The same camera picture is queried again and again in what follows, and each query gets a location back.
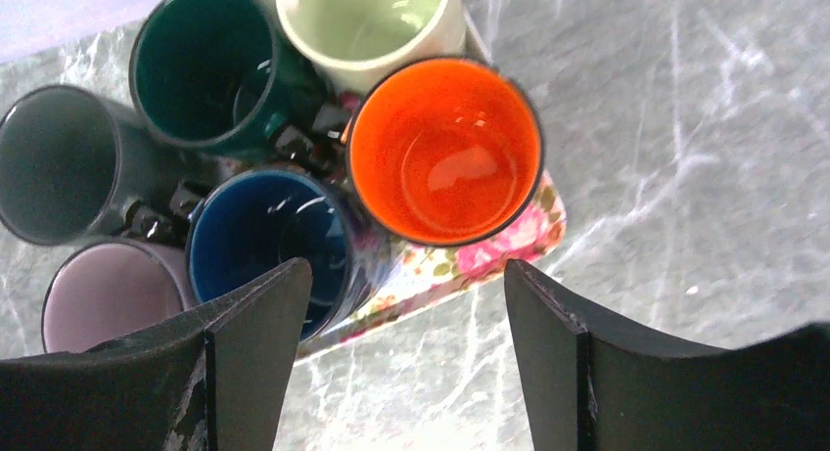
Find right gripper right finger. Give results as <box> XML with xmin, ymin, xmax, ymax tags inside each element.
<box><xmin>504</xmin><ymin>259</ymin><xmax>829</xmax><ymax>450</ymax></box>

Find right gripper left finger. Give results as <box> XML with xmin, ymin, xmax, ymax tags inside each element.
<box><xmin>1</xmin><ymin>258</ymin><xmax>312</xmax><ymax>450</ymax></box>

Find lilac mug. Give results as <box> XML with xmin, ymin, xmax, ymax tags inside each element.
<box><xmin>41</xmin><ymin>239</ymin><xmax>197</xmax><ymax>353</ymax></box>

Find navy blue mug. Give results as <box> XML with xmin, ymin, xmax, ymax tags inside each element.
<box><xmin>186</xmin><ymin>167</ymin><xmax>393</xmax><ymax>341</ymax></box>

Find floral tray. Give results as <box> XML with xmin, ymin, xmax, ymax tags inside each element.
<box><xmin>295</xmin><ymin>14</ymin><xmax>569</xmax><ymax>362</ymax></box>

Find grey mug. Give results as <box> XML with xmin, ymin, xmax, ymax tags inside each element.
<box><xmin>1</xmin><ymin>85</ymin><xmax>218</xmax><ymax>247</ymax></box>

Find orange mug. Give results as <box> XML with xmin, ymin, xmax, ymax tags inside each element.
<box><xmin>345</xmin><ymin>56</ymin><xmax>545</xmax><ymax>247</ymax></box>

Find dark green mug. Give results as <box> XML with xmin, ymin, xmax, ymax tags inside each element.
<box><xmin>129</xmin><ymin>0</ymin><xmax>334</xmax><ymax>160</ymax></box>

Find cream mug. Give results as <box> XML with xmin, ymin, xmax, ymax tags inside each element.
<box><xmin>276</xmin><ymin>0</ymin><xmax>467</xmax><ymax>94</ymax></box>

